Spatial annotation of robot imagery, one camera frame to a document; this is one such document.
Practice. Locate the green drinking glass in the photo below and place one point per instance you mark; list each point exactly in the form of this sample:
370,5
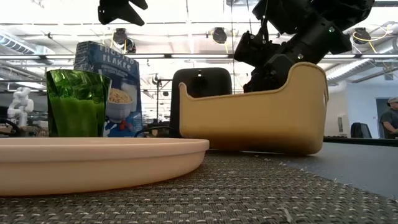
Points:
77,115

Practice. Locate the black aluminium table frame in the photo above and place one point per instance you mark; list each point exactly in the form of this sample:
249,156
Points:
357,141

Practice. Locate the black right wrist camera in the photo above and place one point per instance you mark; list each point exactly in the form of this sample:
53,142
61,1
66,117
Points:
253,49

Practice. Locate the blue frosted flakes cereal box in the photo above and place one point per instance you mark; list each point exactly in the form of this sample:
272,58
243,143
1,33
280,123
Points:
121,62

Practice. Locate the black chair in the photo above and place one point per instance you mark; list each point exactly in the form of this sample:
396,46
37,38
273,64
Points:
360,130

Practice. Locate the grey woven placemat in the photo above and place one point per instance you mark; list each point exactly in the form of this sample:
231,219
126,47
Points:
217,199

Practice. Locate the person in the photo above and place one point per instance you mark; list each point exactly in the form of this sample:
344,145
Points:
390,119

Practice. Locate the cream round plate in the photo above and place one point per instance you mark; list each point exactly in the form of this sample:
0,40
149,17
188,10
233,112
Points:
93,165

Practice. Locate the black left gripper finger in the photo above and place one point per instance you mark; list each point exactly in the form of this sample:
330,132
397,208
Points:
118,11

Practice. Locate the black two-slot toaster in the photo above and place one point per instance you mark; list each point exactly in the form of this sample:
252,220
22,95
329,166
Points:
202,81

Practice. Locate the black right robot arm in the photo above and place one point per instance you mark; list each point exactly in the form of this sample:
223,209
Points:
311,12

